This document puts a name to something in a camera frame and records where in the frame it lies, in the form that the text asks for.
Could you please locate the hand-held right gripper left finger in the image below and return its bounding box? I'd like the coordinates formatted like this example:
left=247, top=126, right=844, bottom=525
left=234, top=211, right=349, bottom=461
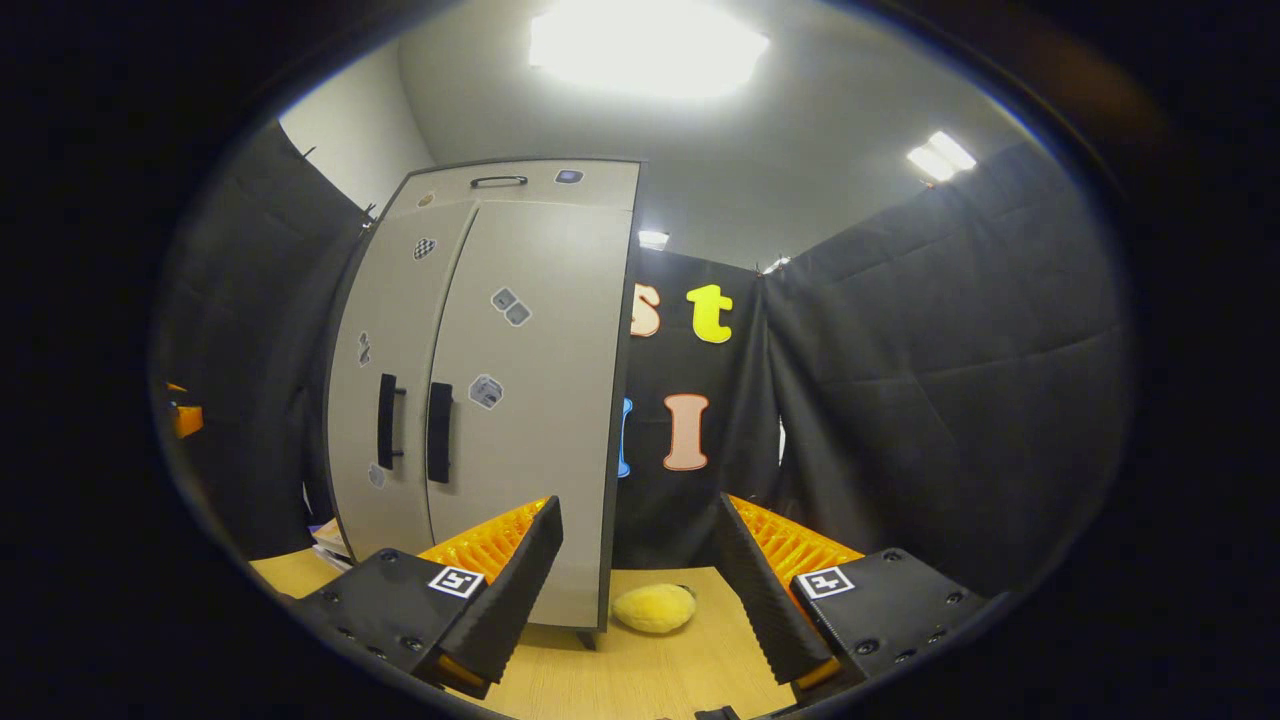
left=290, top=495, right=564, bottom=701

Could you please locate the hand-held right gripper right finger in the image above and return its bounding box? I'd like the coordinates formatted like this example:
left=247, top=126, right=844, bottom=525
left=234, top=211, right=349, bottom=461
left=713, top=492, right=991, bottom=691

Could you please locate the grey shoe cabinet door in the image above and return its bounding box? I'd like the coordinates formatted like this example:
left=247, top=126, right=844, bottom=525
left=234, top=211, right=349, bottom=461
left=325, top=200, right=479, bottom=561
left=425, top=200, right=633, bottom=631

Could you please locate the grey shoe cabinet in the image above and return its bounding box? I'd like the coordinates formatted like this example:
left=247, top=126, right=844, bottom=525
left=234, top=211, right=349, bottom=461
left=322, top=157, right=646, bottom=651

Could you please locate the grey cabinet drawer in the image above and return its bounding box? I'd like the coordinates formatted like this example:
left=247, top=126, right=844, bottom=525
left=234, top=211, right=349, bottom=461
left=385, top=160, right=641, bottom=216

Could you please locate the yellow fluffy ball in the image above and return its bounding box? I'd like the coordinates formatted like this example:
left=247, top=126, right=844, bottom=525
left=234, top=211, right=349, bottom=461
left=612, top=583, right=698, bottom=635

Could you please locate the black backdrop cloth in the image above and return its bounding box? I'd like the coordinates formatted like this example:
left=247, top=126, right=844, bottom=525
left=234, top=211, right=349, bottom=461
left=150, top=120, right=1136, bottom=601

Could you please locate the large ceiling light panel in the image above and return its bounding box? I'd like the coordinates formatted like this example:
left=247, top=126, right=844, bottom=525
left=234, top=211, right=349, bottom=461
left=530, top=5, right=771, bottom=101

